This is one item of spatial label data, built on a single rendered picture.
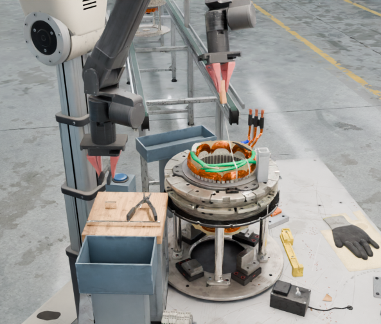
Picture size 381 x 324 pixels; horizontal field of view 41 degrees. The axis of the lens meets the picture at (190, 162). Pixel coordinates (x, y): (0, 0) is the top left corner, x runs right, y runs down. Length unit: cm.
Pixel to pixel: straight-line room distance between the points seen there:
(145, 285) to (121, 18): 57
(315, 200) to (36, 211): 200
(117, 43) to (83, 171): 68
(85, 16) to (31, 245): 187
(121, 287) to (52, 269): 174
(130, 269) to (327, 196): 102
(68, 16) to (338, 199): 114
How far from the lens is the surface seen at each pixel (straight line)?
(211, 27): 135
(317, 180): 208
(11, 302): 278
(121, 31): 108
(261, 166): 136
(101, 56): 111
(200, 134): 181
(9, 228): 332
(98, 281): 119
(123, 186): 150
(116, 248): 126
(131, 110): 110
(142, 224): 126
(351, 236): 175
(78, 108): 161
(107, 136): 117
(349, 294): 155
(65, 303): 230
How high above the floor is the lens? 178
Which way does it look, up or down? 27 degrees down
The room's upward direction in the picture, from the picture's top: straight up
